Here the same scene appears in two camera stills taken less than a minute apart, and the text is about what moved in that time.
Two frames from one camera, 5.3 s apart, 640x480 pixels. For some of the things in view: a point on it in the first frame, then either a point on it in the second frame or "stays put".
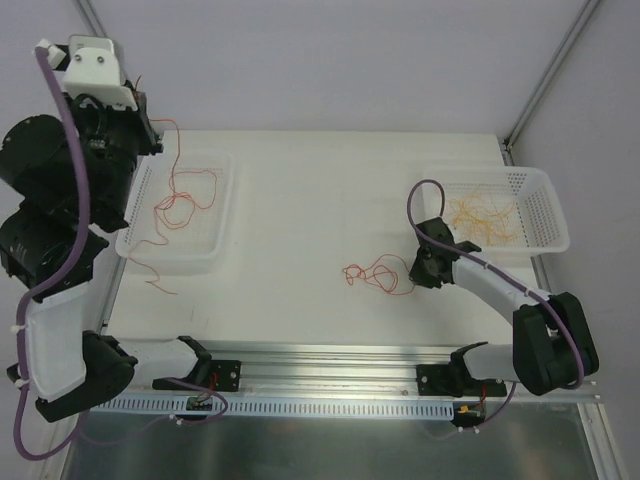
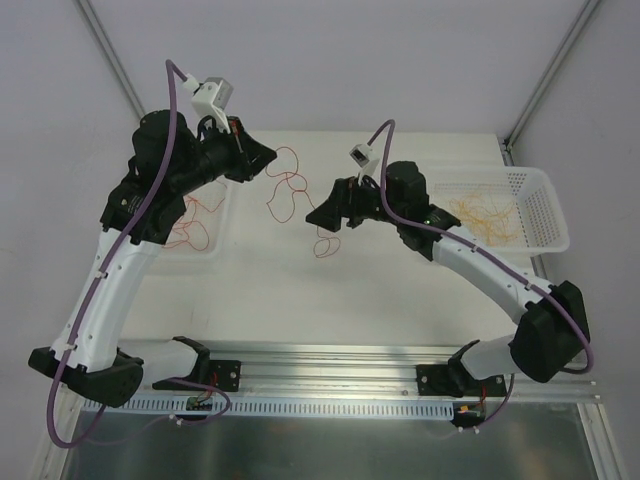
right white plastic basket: (499, 209) stays put
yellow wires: (485, 215) stays put
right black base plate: (454, 380) stays put
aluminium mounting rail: (341, 368) stays put
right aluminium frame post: (582, 19) stays put
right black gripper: (425, 270) → (347, 202)
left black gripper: (147, 128) → (240, 150)
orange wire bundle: (197, 189) → (191, 230)
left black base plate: (215, 375) stays put
